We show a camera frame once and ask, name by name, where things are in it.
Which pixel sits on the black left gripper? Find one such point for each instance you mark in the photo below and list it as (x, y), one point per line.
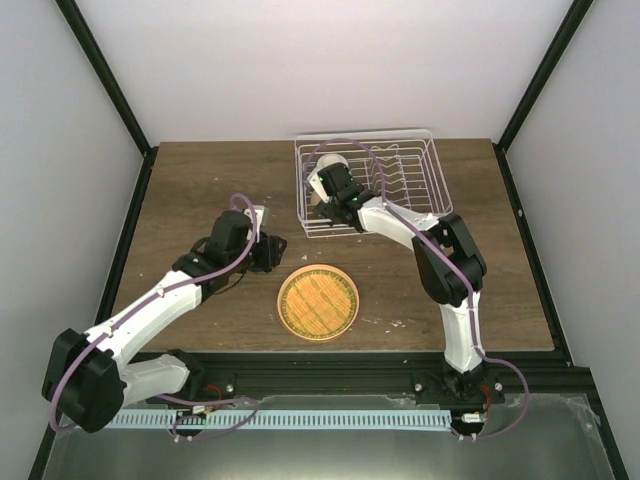
(271, 255)

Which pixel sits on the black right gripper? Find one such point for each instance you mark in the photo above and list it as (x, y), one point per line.
(327, 215)

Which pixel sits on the white bowl teal outside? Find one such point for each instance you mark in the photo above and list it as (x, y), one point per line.
(330, 159)

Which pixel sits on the white wire dish rack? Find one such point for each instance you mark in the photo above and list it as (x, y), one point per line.
(402, 162)

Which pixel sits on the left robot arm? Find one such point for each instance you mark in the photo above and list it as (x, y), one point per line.
(92, 375)

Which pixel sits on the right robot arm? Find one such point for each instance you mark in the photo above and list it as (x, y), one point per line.
(450, 266)

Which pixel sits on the round bamboo steamer tray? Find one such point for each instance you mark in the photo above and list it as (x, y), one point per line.
(318, 303)

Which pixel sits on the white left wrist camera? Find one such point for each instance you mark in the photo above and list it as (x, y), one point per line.
(263, 216)

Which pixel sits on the light blue slotted cable duct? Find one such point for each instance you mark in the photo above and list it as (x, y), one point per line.
(409, 420)

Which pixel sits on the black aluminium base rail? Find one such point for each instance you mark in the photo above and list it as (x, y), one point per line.
(415, 374)

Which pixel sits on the left black frame post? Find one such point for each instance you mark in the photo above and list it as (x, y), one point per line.
(91, 49)

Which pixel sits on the black frame post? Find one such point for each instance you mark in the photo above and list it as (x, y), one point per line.
(91, 49)
(562, 38)

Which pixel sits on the right black frame post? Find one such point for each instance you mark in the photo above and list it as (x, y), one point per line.
(562, 38)

